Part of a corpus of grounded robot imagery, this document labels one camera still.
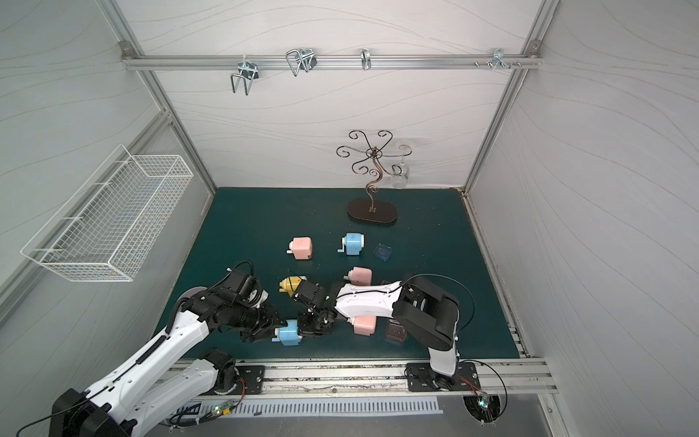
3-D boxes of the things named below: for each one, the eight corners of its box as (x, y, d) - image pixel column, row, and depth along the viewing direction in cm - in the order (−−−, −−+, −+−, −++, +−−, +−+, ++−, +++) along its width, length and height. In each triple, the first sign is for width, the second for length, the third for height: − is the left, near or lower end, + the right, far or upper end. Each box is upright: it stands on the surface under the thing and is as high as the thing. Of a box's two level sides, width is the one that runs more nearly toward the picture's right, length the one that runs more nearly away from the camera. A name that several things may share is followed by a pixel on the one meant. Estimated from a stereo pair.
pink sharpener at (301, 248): (290, 259, 100) (286, 249, 94) (292, 247, 103) (289, 237, 98) (311, 259, 100) (309, 249, 94) (313, 247, 103) (310, 237, 98)
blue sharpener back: (338, 257, 102) (337, 244, 95) (339, 246, 105) (338, 233, 98) (364, 257, 102) (364, 244, 95) (363, 246, 105) (364, 233, 98)
